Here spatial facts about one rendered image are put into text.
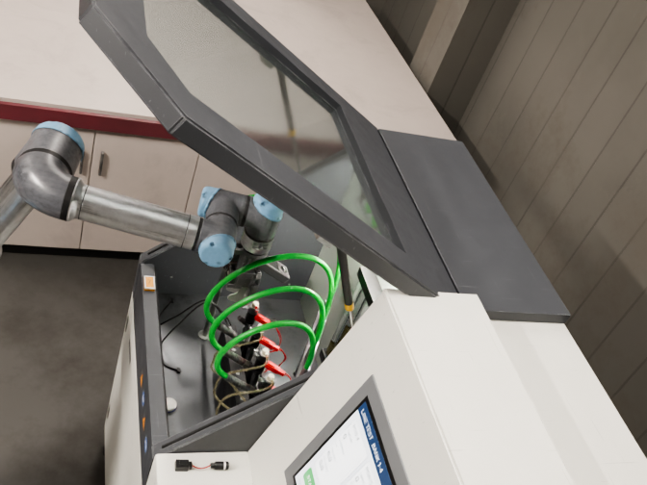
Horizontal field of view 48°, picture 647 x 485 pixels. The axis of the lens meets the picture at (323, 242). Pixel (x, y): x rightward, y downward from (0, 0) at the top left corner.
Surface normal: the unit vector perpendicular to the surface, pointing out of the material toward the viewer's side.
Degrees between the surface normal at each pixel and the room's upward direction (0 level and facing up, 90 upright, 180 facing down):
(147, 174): 90
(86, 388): 0
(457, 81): 90
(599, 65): 90
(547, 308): 0
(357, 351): 76
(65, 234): 90
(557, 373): 0
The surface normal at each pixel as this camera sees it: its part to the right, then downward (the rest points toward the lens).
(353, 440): -0.83, -0.26
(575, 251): -0.92, -0.07
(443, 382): 0.30, -0.74
